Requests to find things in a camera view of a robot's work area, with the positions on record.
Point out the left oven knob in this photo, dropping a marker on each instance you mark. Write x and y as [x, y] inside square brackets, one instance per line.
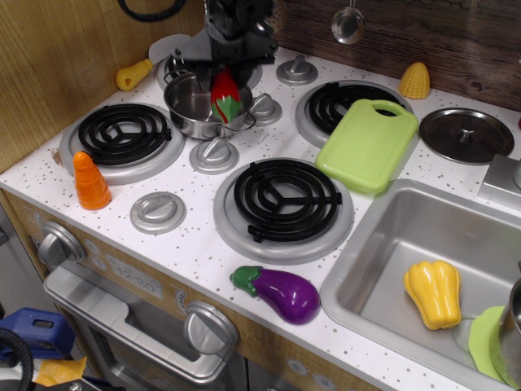
[59, 246]

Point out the blue tool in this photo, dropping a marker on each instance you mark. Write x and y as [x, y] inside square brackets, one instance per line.
[47, 334]

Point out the silver stove knob centre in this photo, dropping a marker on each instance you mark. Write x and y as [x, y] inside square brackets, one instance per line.
[213, 157]

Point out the silver oven door handle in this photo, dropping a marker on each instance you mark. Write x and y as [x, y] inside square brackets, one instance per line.
[137, 345]

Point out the silver stove knob middle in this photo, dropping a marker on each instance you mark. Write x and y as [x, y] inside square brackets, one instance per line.
[265, 110]

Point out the silver stove knob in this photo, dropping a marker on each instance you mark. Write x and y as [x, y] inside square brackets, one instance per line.
[265, 110]
[297, 72]
[157, 213]
[213, 157]

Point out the orange toy carrot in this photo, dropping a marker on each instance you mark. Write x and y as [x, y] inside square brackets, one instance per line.
[92, 190]

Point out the back right black burner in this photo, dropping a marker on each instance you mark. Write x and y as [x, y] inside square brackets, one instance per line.
[321, 109]

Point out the front left black burner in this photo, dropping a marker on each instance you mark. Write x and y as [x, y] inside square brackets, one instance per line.
[128, 142]

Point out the back left black burner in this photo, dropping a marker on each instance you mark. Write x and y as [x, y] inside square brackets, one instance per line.
[165, 72]

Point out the yellow toy bell pepper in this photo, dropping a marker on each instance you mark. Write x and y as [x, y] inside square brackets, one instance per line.
[434, 287]

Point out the front right black burner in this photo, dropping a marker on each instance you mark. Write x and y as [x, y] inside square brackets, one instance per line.
[282, 211]

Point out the silver stove knob back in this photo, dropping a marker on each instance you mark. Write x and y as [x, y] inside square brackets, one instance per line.
[297, 72]

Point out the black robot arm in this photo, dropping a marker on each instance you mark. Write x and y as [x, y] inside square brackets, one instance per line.
[236, 36]

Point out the oven knob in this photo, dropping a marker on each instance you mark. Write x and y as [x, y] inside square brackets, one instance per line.
[59, 246]
[208, 331]

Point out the green plate in sink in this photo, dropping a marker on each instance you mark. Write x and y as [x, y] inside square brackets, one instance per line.
[481, 330]

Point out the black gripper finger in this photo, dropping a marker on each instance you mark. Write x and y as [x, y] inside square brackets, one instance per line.
[204, 76]
[246, 75]

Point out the steel pot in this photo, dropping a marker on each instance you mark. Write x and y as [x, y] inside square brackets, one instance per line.
[191, 113]

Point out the steel cup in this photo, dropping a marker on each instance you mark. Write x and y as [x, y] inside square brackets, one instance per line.
[504, 341]

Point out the green cutting board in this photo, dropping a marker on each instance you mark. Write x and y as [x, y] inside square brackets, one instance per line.
[366, 146]

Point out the steel pot lid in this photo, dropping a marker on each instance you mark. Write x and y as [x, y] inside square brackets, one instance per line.
[466, 136]

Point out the silver stove knob front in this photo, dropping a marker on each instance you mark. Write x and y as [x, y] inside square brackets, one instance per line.
[157, 213]

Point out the yellow toy corn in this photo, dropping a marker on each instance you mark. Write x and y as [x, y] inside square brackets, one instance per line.
[415, 82]

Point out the purple toy eggplant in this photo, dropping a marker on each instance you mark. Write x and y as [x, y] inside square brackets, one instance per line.
[291, 296]

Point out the right oven knob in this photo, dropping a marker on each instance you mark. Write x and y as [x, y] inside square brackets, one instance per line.
[208, 331]

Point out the silver sink basin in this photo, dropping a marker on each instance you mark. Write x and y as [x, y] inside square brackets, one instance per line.
[413, 222]

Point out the hanging steel ladle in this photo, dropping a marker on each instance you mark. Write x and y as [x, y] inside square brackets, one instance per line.
[348, 24]

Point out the silver faucet base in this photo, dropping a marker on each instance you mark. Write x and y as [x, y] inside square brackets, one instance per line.
[501, 183]

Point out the black burner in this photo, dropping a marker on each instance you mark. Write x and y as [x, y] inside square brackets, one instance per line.
[128, 142]
[282, 211]
[321, 109]
[165, 72]

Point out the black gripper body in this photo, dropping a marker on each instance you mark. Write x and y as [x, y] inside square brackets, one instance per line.
[204, 53]

